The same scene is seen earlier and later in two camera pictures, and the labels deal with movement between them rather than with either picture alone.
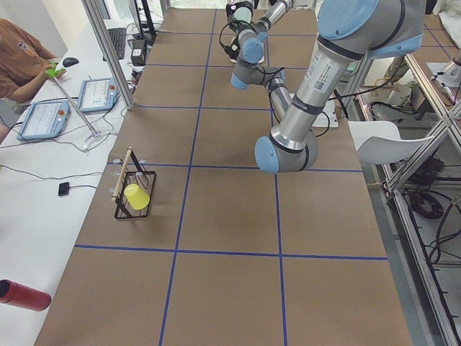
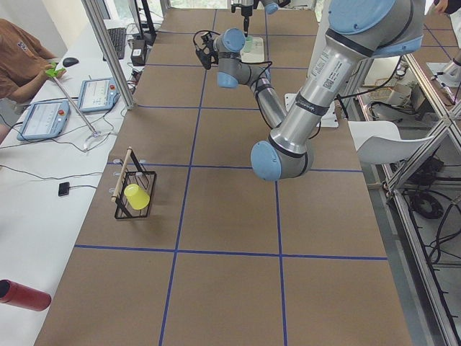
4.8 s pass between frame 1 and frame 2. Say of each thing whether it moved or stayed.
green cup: moved
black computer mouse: stayed
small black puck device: stayed
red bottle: stayed
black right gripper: moved
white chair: stayed
